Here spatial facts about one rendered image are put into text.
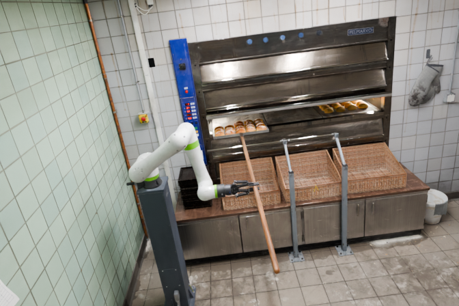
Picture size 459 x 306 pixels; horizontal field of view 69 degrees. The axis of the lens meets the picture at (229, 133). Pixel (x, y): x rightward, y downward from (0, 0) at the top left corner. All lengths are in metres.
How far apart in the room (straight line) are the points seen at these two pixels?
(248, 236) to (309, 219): 0.61
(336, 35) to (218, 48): 1.11
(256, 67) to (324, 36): 0.69
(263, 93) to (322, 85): 0.59
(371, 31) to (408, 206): 1.70
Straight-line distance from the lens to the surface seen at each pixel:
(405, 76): 3.75
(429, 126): 4.07
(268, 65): 3.26
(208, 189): 2.32
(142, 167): 2.31
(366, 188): 3.45
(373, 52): 3.55
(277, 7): 3.22
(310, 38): 3.32
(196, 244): 3.41
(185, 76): 3.21
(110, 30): 3.30
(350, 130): 3.68
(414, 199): 3.67
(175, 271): 2.98
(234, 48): 3.21
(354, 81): 3.53
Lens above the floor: 2.41
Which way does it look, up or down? 22 degrees down
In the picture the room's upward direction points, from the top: 7 degrees counter-clockwise
